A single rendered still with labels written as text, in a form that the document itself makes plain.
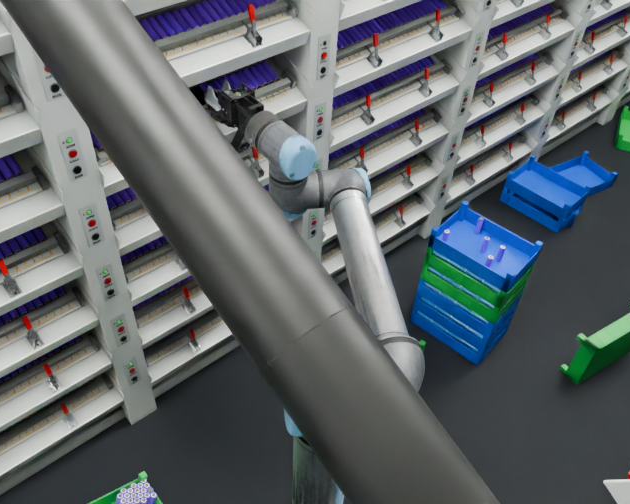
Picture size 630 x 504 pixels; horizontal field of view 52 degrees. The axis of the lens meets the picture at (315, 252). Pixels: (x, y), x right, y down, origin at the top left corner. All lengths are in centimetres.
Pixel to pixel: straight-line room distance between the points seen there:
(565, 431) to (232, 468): 110
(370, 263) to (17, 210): 76
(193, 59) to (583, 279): 189
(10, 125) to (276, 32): 66
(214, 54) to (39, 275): 66
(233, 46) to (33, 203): 57
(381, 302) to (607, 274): 178
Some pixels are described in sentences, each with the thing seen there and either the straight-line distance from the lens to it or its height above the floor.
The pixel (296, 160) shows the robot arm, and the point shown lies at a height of 105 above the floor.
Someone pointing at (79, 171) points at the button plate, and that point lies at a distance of 149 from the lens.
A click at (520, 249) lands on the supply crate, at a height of 41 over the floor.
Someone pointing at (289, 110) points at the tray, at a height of 94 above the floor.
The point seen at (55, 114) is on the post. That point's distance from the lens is 141.
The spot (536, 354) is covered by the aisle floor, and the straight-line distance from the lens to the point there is 253.
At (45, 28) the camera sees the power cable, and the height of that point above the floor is 184.
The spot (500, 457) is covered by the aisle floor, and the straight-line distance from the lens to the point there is 226.
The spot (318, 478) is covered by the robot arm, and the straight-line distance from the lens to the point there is 130.
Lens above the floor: 191
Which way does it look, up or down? 45 degrees down
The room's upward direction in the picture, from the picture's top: 4 degrees clockwise
